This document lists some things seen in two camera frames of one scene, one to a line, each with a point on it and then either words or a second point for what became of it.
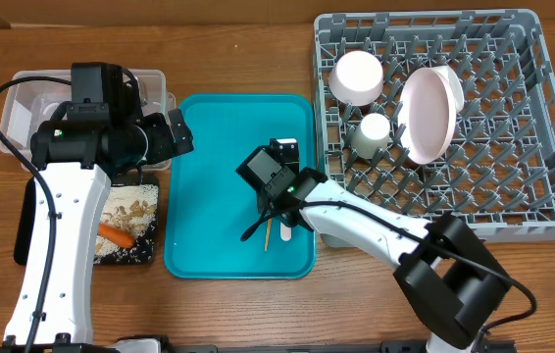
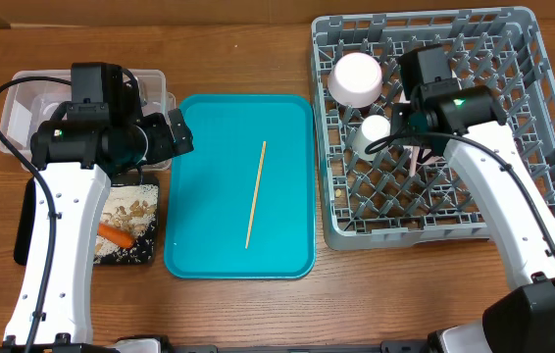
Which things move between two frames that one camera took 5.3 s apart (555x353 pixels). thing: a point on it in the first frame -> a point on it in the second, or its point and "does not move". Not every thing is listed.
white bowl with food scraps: x=357 y=78 does not move
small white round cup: x=371 y=136 does not move
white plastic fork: x=284 y=232 -> x=415 y=151
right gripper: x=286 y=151 -> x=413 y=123
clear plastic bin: x=25 y=104 does not move
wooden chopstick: x=268 y=234 -> x=256 y=193
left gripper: x=169 y=146 does not move
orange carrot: x=116 y=235 does not move
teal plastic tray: x=209 y=204 does not move
